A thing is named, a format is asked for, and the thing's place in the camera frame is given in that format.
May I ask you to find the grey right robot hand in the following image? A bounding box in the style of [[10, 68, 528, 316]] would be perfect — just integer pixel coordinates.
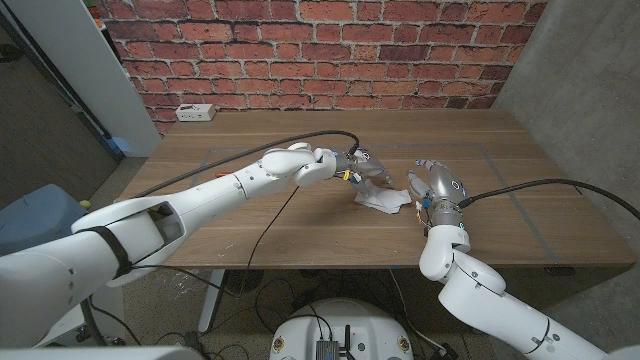
[[405, 159, 467, 229]]

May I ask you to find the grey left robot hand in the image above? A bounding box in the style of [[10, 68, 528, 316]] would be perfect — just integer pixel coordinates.
[[333, 148, 394, 187]]

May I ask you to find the white cloth strip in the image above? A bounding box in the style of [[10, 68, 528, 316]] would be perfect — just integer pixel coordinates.
[[353, 178, 413, 215]]

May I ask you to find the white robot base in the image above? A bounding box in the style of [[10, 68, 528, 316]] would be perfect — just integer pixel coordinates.
[[269, 298, 414, 360]]

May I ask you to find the printed brick backdrop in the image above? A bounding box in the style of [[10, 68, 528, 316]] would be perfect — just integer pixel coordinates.
[[94, 0, 549, 135]]

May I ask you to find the black round floor fan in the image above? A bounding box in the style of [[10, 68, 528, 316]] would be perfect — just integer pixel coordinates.
[[224, 269, 264, 294]]

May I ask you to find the white power strip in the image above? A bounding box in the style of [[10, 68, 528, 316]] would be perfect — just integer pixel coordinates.
[[175, 103, 217, 123]]

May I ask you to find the grey electronics box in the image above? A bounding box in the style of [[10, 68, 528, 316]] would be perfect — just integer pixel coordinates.
[[315, 339, 341, 360]]

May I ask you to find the white table leg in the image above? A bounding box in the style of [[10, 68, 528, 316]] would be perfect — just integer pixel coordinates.
[[197, 269, 226, 332]]

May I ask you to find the white board panel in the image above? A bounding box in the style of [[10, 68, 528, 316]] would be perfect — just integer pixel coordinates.
[[4, 0, 162, 158]]

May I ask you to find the white robot chest panel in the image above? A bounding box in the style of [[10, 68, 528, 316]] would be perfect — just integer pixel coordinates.
[[0, 346, 205, 360]]

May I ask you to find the blue plastic bin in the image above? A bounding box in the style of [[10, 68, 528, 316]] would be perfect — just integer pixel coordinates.
[[0, 183, 94, 256]]

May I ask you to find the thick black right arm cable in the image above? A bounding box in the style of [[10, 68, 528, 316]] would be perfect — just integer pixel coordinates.
[[458, 178, 640, 221]]

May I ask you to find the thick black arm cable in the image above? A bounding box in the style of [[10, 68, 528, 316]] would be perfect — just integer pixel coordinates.
[[458, 178, 640, 221], [132, 129, 361, 200]]

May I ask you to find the thin black left wrist cable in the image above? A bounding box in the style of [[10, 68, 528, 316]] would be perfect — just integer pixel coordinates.
[[238, 185, 301, 296]]

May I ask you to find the white floor cable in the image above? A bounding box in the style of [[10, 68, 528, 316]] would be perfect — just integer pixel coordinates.
[[388, 269, 447, 354]]

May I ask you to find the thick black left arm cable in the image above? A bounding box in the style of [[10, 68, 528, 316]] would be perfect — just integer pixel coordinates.
[[132, 129, 361, 200]]

